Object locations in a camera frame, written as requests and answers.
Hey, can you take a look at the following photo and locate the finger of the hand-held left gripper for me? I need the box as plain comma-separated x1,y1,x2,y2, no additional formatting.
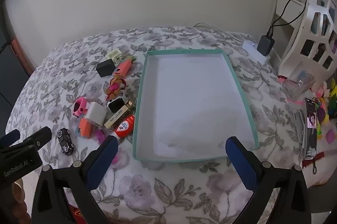
0,130,21,147
0,126,52,154

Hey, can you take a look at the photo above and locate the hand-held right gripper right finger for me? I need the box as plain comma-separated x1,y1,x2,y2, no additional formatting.
225,136,312,224

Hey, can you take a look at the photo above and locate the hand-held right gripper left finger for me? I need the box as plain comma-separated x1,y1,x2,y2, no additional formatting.
31,136,119,224

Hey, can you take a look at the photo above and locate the pink lip gloss tube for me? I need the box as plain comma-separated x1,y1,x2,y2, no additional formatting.
95,129,108,147

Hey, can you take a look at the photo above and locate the black toy car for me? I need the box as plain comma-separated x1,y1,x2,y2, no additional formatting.
57,128,74,155

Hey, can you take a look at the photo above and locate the bright orange blue toy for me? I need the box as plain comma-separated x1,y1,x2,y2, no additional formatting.
76,118,95,139

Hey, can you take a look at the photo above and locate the white charger block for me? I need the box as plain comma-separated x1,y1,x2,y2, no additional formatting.
84,101,108,127

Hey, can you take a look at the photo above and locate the pink cartoon figurine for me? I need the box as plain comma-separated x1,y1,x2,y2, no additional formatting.
105,74,127,101

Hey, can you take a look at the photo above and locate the teal cardboard box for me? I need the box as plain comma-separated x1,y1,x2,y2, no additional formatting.
132,49,260,163

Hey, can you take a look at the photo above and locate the black cube adapter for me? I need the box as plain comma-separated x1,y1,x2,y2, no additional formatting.
96,60,116,78

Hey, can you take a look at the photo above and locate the coral carrot toy knife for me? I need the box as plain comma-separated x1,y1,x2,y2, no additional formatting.
113,55,135,77

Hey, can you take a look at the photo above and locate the red white tube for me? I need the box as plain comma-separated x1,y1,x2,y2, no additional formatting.
112,115,136,139

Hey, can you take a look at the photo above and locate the dark cabinet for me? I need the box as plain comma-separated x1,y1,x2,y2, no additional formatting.
0,29,35,135

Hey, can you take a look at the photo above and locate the pink kids watch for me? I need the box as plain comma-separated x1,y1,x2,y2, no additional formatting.
73,97,90,118

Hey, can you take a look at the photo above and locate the white smartwatch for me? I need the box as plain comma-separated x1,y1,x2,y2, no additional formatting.
105,91,126,113

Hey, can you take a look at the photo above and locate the floral grey white blanket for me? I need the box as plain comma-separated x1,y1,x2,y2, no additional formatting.
5,26,324,224

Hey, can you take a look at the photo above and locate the red package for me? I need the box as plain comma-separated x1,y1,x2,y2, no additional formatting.
69,204,87,224

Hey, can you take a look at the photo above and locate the red knitted cloth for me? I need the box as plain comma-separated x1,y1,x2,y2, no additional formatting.
303,150,325,170

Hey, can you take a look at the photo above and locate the pink lace doily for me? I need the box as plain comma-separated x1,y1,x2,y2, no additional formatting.
278,76,304,106

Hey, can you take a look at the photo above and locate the smartphone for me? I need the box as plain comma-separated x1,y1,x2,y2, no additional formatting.
304,97,321,160

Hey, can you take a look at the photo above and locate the clear glass cup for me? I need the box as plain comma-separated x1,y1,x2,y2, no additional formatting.
283,70,316,101

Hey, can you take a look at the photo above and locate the pile of colourful toys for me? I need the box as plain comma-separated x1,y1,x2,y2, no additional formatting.
313,81,337,146

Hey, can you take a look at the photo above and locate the white power strip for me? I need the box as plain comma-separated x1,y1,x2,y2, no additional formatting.
242,40,271,64

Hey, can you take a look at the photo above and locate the black charger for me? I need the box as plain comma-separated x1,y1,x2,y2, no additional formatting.
257,35,275,56

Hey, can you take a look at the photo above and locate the white lattice shelf rack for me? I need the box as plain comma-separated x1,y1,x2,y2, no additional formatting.
278,0,337,77

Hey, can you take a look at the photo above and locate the beige ring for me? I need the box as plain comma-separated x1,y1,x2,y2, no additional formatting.
12,178,26,204

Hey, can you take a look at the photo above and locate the black charging cable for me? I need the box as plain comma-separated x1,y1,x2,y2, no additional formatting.
266,0,308,37

